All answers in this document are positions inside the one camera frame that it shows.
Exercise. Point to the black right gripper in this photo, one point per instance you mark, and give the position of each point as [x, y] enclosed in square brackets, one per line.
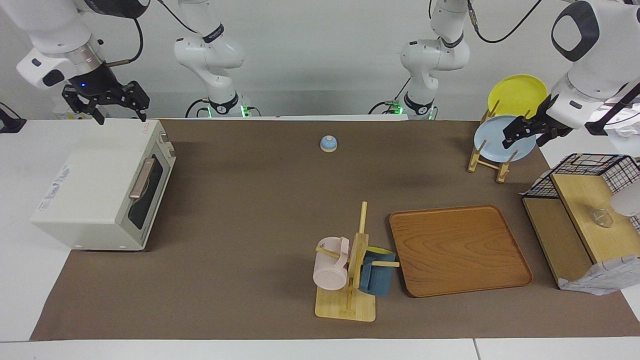
[92, 82]

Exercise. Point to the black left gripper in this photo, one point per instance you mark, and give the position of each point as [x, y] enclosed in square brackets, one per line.
[552, 129]

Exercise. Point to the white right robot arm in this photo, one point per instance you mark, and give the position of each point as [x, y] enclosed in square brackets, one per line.
[45, 25]

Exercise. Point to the silver oven knob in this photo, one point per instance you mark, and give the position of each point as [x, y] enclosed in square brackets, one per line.
[169, 147]
[162, 136]

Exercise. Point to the white toaster oven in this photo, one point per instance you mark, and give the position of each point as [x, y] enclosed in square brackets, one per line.
[90, 190]

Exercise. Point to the yellow plate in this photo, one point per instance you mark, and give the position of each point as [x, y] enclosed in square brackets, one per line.
[520, 95]

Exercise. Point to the light blue plate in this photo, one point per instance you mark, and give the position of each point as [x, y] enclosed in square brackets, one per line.
[492, 142]

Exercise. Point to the wooden plate rack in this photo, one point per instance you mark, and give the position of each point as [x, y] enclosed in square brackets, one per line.
[501, 172]

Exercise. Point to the white crumpled sheet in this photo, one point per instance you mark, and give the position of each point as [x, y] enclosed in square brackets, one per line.
[625, 130]

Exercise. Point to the wooden shelf unit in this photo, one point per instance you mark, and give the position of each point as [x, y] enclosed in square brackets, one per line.
[585, 215]

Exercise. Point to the clear glass cup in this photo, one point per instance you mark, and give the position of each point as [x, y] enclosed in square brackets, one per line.
[602, 218]

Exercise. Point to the translucent white cup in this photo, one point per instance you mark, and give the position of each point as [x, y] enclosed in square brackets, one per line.
[627, 205]

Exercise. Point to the brown wooden tray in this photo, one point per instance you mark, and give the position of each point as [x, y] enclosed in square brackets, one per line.
[460, 250]

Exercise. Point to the brown table mat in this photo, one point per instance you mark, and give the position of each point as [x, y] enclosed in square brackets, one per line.
[250, 225]

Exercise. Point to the dark blue mug yellow inside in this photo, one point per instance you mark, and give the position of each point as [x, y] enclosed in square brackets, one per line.
[377, 282]

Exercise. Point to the pink mug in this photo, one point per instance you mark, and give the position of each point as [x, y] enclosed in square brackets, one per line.
[330, 272]

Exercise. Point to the wooden mug tree stand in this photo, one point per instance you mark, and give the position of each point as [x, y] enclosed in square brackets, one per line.
[345, 305]

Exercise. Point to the black clamp bracket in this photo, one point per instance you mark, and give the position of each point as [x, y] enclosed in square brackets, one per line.
[10, 124]

